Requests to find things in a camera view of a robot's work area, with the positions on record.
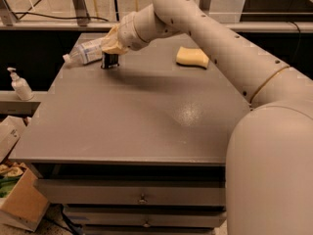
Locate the black cable on floor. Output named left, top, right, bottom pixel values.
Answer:
left=13, top=11, right=110, bottom=23

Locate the black rxbar chocolate bar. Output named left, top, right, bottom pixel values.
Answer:
left=101, top=52, right=119, bottom=70

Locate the yellow sponge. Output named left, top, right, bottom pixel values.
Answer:
left=176, top=47, right=209, bottom=69

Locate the grey drawer cabinet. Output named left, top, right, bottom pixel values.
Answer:
left=11, top=35, right=249, bottom=235

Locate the white pump dispenser bottle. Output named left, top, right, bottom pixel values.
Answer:
left=7, top=68, right=33, bottom=101

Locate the clear plastic bottle blue label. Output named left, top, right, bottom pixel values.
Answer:
left=63, top=38, right=102, bottom=66

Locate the open cardboard box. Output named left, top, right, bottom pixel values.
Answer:
left=0, top=164, right=50, bottom=231

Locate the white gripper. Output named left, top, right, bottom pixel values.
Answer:
left=101, top=11, right=151, bottom=55

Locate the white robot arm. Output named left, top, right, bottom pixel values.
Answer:
left=102, top=0, right=313, bottom=235

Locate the metal railing frame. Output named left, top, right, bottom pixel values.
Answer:
left=1, top=0, right=313, bottom=33

